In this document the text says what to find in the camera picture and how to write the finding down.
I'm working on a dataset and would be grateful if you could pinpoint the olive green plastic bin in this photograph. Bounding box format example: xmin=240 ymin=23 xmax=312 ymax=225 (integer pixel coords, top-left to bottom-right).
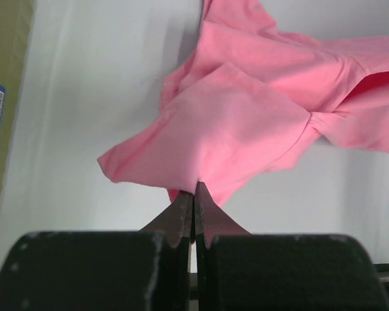
xmin=0 ymin=0 xmax=36 ymax=257

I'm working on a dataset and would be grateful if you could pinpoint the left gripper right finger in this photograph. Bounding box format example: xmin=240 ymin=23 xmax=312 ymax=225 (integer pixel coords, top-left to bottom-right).
xmin=194 ymin=182 xmax=389 ymax=310

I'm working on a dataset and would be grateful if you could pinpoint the pink t shirt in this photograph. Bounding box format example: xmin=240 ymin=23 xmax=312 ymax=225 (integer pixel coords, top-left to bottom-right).
xmin=98 ymin=1 xmax=389 ymax=204

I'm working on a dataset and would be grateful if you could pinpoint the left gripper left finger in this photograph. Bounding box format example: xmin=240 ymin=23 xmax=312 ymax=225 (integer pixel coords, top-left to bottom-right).
xmin=0 ymin=192 xmax=193 ymax=310

